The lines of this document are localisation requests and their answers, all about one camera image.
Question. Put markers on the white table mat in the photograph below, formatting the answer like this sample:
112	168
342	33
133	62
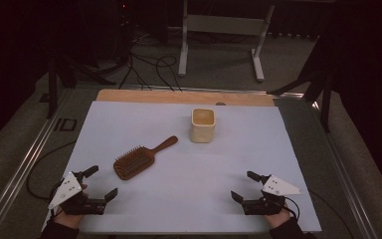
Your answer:
185	199

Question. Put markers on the person's right hand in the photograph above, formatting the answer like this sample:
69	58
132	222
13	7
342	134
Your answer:
278	220

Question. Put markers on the aluminium floor rail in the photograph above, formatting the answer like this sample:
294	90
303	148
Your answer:
20	172
348	186

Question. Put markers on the person's left hand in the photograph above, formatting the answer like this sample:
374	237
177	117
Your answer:
69	220

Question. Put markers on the white metal stand frame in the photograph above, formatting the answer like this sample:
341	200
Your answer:
225	25

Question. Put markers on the black metal stand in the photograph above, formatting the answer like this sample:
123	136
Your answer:
52	89
326	106

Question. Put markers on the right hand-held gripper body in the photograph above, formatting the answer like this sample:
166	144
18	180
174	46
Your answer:
278	187

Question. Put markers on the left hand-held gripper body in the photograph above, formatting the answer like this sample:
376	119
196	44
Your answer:
67	191

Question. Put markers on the brown wooden hairbrush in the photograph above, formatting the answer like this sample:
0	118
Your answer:
134	162

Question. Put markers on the beige square cup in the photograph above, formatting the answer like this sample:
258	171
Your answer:
203	131

